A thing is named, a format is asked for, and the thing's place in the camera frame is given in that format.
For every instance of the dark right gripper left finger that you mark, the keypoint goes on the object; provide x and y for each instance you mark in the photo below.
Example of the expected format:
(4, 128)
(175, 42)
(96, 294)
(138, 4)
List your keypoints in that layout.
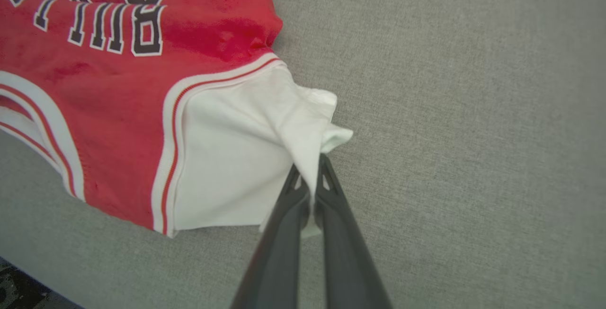
(277, 261)

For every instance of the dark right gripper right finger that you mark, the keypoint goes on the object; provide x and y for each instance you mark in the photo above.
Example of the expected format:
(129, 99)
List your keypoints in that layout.
(345, 261)

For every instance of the red white basketball jersey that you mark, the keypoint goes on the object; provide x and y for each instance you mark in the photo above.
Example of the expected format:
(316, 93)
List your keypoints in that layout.
(118, 110)

